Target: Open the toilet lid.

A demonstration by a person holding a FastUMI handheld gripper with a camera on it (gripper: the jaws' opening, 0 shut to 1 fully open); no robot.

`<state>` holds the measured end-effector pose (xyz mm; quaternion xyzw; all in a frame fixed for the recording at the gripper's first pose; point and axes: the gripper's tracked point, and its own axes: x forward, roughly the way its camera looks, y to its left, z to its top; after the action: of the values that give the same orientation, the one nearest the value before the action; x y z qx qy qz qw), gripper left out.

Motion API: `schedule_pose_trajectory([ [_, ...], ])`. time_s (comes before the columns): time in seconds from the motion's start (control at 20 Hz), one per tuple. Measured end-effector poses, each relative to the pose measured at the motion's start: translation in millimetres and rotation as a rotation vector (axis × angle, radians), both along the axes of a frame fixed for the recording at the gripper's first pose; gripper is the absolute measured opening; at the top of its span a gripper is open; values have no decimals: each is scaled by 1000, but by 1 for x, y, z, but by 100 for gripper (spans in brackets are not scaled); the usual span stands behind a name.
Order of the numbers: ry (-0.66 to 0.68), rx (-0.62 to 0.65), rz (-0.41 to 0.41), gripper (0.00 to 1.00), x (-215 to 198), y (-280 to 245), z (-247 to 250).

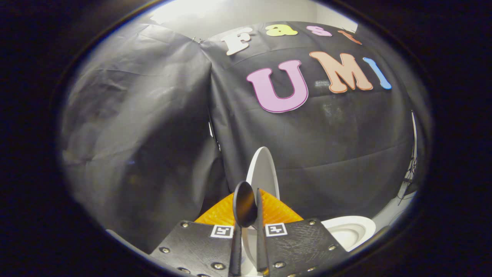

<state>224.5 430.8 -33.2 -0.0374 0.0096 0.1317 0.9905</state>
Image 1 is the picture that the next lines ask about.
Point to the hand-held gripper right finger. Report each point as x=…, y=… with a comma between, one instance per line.
x=300, y=246

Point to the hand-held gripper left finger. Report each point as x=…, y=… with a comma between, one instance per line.
x=200, y=246

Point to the black backdrop cloth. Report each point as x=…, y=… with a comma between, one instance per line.
x=153, y=134

